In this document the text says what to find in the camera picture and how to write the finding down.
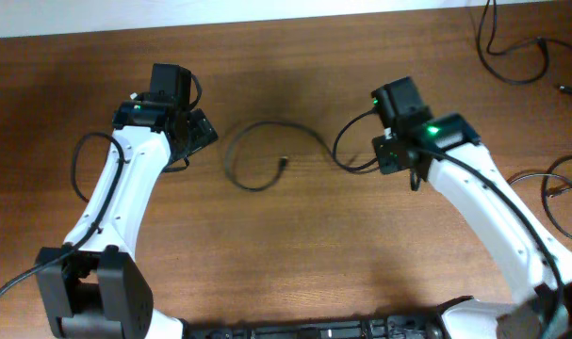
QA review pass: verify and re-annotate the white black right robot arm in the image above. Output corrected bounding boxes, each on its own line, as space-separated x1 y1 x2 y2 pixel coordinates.
371 77 572 338

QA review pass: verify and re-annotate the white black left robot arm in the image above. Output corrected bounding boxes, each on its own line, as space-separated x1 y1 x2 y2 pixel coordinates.
36 63 218 338

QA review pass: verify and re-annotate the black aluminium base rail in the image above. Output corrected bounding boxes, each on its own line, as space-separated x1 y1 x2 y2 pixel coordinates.
181 295 527 339

